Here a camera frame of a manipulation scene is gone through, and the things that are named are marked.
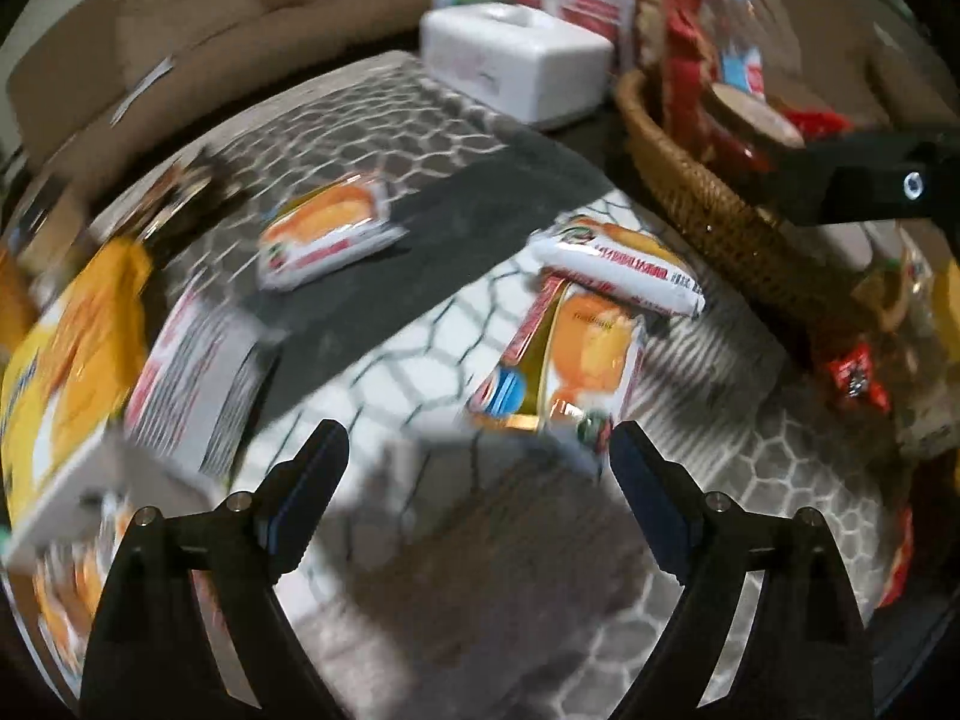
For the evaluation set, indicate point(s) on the white paper sheet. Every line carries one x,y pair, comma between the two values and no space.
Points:
142,90

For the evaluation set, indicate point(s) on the brown sofa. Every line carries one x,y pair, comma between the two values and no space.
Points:
187,22

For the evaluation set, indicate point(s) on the red candy wrapper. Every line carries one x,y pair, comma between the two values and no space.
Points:
859,379

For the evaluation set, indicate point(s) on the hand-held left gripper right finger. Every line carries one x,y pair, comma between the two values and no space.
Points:
649,510

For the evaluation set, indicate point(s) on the white tissue box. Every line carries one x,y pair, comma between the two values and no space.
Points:
517,60

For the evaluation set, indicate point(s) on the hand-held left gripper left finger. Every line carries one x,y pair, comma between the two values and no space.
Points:
296,517

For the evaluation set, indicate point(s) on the orange bread snack packet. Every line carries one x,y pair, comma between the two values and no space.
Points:
577,360
67,592
326,229

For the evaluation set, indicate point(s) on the dark grey mat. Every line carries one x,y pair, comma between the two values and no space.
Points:
465,225

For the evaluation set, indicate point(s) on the blue white red packet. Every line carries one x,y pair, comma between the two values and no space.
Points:
742,45

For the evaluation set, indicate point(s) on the wicker basket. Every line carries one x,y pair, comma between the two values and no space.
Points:
705,195

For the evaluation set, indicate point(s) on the jar with pale lid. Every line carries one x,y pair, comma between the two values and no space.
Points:
754,116

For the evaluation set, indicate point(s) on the cardboard box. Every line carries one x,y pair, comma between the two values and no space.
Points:
127,480

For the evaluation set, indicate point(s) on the red snack bags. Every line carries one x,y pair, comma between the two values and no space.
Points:
682,52

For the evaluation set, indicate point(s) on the yellow cracker bag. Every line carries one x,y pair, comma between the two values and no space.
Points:
67,375

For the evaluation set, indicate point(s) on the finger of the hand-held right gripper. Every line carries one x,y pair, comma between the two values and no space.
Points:
847,180

